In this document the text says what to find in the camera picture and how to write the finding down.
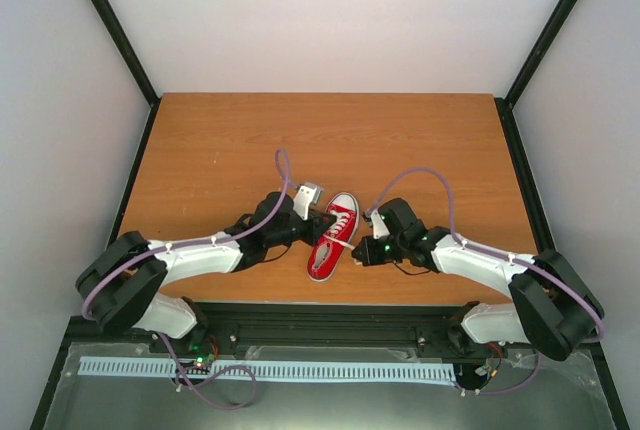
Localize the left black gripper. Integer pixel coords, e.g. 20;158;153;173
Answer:
267;209;338;249

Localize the black aluminium rail base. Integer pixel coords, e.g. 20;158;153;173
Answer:
64;299;601;381

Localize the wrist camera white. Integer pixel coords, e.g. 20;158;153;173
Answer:
293;182;323;220
363;208;389;240

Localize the white shoelace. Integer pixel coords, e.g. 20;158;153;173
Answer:
324;207;358;265

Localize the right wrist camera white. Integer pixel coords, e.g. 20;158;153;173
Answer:
363;208;389;240

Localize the black frame post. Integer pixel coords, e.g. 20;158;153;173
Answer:
503;0;609;107
62;0;162;107

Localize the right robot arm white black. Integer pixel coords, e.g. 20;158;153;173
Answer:
351;198;604;361

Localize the light blue cable duct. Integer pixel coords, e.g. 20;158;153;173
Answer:
77;356;456;386

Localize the green lit circuit board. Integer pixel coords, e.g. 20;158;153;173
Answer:
185;339;219;374

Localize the left black frame post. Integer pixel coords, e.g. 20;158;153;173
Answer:
62;0;162;107

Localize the right black frame post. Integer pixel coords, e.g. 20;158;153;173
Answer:
503;0;609;107

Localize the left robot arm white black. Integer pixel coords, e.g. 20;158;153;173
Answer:
75;192;337;353

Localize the red canvas sneaker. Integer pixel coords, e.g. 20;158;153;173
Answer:
307;192;359;282

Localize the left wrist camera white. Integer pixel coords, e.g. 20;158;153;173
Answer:
293;182;323;220

